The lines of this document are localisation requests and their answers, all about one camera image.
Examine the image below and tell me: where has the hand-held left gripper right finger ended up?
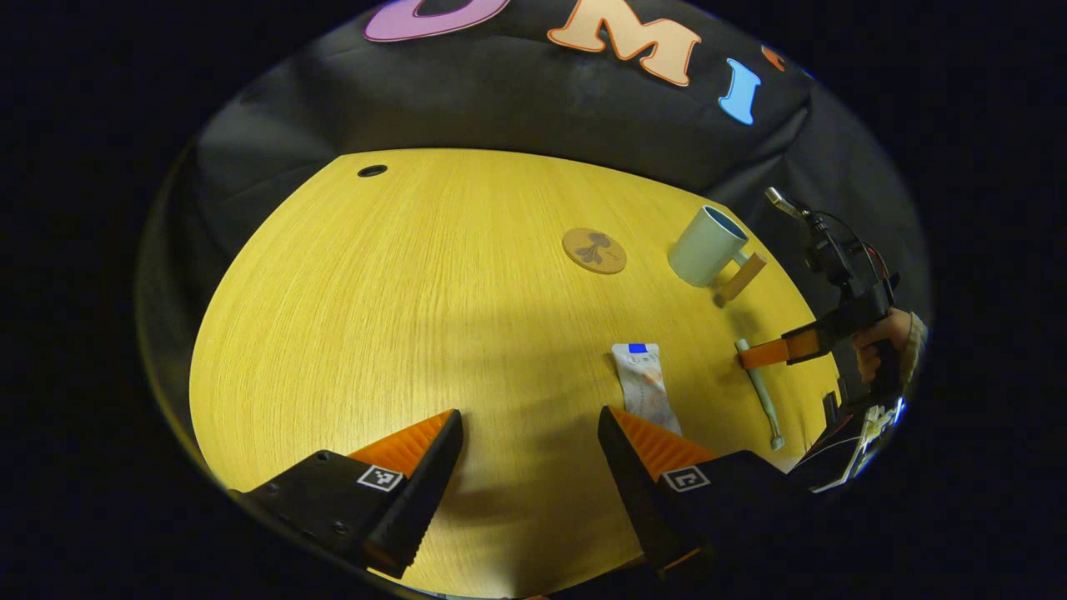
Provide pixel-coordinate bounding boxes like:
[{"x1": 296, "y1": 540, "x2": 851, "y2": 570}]
[{"x1": 597, "y1": 406, "x2": 801, "y2": 580}]

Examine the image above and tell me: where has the round brown coaster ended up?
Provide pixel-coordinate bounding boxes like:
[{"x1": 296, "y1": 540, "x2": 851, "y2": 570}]
[{"x1": 562, "y1": 227, "x2": 628, "y2": 276}]

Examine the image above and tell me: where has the pale green toothbrush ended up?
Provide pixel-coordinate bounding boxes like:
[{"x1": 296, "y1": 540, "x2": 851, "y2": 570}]
[{"x1": 734, "y1": 337, "x2": 786, "y2": 452}]

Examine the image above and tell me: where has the pale cup with wooden handle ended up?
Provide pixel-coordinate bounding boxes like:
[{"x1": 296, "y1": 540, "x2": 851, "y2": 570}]
[{"x1": 667, "y1": 205, "x2": 768, "y2": 303}]

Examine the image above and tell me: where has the white toothpaste tube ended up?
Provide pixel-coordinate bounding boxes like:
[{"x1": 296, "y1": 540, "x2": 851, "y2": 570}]
[{"x1": 611, "y1": 342, "x2": 684, "y2": 438}]

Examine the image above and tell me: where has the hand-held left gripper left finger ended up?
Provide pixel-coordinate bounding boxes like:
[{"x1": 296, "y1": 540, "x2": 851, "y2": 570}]
[{"x1": 229, "y1": 408, "x2": 464, "y2": 580}]

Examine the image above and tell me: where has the black backdrop cloth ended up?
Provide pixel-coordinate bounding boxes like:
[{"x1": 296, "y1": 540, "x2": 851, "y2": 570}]
[{"x1": 138, "y1": 0, "x2": 930, "y2": 418}]

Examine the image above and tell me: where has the yellow wooden desktop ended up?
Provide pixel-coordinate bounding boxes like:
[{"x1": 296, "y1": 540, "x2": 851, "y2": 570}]
[{"x1": 189, "y1": 148, "x2": 841, "y2": 598}]

